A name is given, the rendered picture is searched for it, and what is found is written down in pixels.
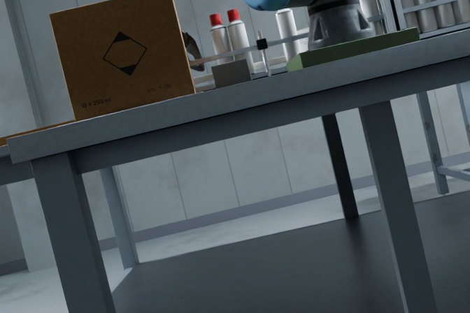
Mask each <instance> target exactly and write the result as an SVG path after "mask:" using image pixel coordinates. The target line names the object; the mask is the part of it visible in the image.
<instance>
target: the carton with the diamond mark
mask: <svg viewBox="0 0 470 313"><path fill-rule="evenodd" d="M49 18H50V23H51V26H52V31H53V34H54V37H55V42H56V46H57V51H58V54H59V59H60V62H61V65H62V70H63V74H64V79H65V82H66V87H67V90H68V93H69V98H70V102H71V107H72V110H73V115H74V118H75V121H76V122H79V121H82V120H85V119H90V118H93V117H99V116H102V115H107V114H111V113H114V112H120V111H123V110H128V109H131V108H136V107H140V106H143V105H148V104H151V103H156V102H160V101H165V100H169V99H174V98H177V97H181V96H186V95H189V94H194V93H196V90H195V87H194V81H193V78H192V73H191V70H190V64H189V61H188V58H187V53H186V49H185V44H184V40H183V35H182V32H181V28H180V23H179V20H178V15H177V11H176V6H175V3H174V0H107V1H101V2H98V3H92V4H89V5H85V6H80V7H76V8H71V9H67V10H62V11H58V12H55V13H50V14H49Z"/></svg>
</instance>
